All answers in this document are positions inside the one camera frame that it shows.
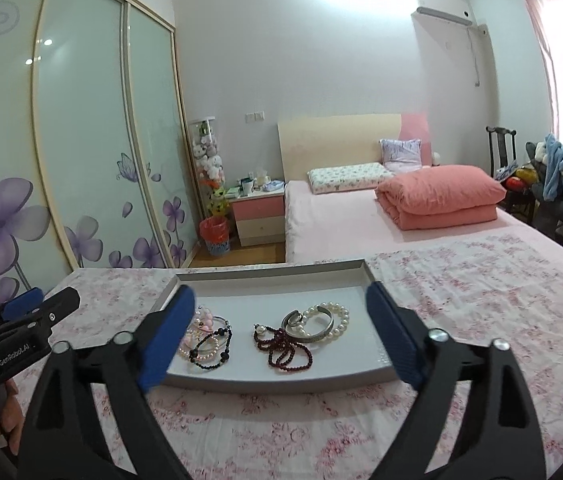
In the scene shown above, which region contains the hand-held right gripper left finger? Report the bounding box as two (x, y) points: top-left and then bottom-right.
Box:
(16, 283), (198, 480)

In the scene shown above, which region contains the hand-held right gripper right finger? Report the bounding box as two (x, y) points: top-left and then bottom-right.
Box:
(365, 281), (547, 480)

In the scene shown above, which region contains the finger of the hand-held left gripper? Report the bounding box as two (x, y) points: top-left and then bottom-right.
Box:
(0, 287), (45, 322)
(22, 287), (82, 334)

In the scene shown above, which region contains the pink bead bracelet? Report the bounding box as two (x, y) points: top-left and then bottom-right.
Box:
(178, 307), (218, 362)

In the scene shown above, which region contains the black bead bracelet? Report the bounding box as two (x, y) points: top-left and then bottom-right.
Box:
(188, 326), (234, 372)

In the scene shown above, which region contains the wide silver cuff bracelet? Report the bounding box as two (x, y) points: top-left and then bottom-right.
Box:
(281, 308), (335, 346)

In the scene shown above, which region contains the grey cardboard box tray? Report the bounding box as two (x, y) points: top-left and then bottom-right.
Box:
(150, 258), (403, 395)

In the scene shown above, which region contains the dark red bead necklace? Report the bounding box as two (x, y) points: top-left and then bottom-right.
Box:
(252, 323), (313, 374)

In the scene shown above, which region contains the thin silver bangle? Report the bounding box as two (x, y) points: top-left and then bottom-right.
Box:
(196, 314), (228, 337)

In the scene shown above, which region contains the floral printed bed sheet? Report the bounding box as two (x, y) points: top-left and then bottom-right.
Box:
(6, 232), (563, 480)

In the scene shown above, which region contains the red lined waste bin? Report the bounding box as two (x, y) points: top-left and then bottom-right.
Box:
(199, 215), (233, 256)

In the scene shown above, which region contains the pink bed sheet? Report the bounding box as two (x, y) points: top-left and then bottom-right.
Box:
(283, 179), (563, 292)

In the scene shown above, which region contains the pink and cream nightstand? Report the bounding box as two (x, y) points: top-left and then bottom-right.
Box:
(225, 190), (287, 248)

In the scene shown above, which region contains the folded salmon quilt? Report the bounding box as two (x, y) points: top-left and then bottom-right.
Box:
(374, 163), (507, 231)

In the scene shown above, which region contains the white printed pillow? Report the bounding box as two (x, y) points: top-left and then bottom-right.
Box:
(307, 162), (395, 195)

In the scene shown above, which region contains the clear tube of plush toys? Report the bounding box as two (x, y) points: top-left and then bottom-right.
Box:
(187, 117), (228, 221)

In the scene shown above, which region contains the floral glass sliding wardrobe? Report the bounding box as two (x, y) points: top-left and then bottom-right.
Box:
(0, 0), (200, 317)

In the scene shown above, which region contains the purple floral pillow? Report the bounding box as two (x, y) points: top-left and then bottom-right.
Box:
(378, 138), (423, 171)

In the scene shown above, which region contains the cream and pink headboard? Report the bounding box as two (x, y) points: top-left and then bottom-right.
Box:
(277, 112), (433, 187)

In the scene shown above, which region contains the dark wooden chair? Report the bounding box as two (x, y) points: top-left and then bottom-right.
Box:
(485, 125), (538, 222)

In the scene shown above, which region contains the white air conditioner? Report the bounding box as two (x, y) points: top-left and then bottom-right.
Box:
(410, 0), (477, 26)

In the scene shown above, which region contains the pink curtain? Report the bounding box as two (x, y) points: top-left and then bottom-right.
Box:
(515, 0), (563, 161)

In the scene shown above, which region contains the white pearl bracelet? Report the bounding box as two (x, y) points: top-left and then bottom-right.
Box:
(303, 301), (351, 346)

